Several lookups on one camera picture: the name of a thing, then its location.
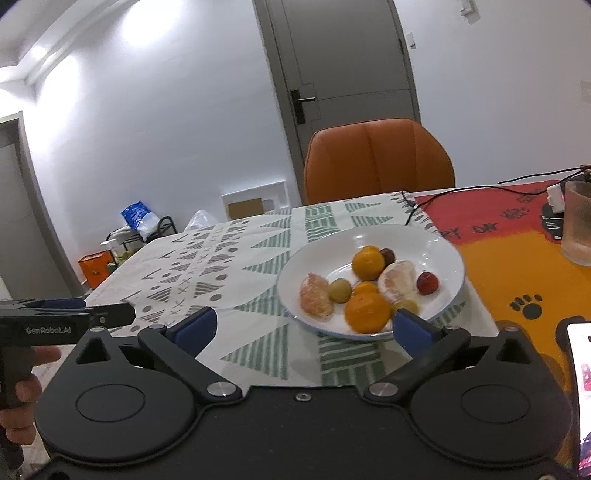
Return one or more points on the clear plastic bag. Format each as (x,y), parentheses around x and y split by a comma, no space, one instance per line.
(199,220)

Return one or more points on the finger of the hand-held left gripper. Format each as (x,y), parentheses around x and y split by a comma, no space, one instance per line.
(60,303)
(113,314)

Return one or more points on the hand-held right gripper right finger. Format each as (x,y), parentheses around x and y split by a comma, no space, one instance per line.
(411,330)

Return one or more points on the smartphone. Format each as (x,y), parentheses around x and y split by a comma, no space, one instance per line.
(579,392)

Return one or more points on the orange box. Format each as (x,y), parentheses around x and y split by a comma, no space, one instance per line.
(96,271)

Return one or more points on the white picture frame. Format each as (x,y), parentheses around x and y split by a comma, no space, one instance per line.
(254,201)

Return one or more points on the red plum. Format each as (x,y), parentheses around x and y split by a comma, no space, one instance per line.
(427,282)

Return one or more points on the small orange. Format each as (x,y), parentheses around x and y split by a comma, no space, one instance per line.
(366,288)

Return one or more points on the black metal rack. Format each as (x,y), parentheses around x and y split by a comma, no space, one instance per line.
(164,226)

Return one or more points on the peeled pomelo piece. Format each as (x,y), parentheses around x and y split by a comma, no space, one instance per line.
(397,281)
(316,296)

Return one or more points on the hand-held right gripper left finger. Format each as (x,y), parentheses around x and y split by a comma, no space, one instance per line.
(198,328)

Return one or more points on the blue plastic bag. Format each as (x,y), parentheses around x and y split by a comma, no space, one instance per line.
(138,219)

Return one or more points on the white plate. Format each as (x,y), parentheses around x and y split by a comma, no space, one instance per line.
(415,244)

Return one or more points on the red and orange table mat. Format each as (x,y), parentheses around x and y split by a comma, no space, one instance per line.
(498,258)

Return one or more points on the white wall switch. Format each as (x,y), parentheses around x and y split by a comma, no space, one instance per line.
(411,41)
(468,8)

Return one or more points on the white power adapter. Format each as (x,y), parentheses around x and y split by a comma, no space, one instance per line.
(556,196)

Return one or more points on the large orange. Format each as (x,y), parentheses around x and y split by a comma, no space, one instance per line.
(368,262)
(367,314)

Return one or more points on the dark purple plum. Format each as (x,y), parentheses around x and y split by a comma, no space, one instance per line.
(389,254)

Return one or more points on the grey side door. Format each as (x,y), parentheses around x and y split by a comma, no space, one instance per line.
(27,207)

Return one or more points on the orange leather chair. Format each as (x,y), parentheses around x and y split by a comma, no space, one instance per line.
(378,159)

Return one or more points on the pale yellow plum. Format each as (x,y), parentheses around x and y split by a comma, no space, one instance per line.
(340,290)

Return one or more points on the patterned tablecloth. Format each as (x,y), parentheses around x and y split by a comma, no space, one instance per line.
(258,258)

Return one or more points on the small yellow fruit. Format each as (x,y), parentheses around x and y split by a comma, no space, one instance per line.
(406,305)

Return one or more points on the frosted glass cup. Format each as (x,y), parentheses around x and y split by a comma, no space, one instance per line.
(577,226)

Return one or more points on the person's left hand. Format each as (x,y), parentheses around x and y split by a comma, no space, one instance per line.
(23,420)

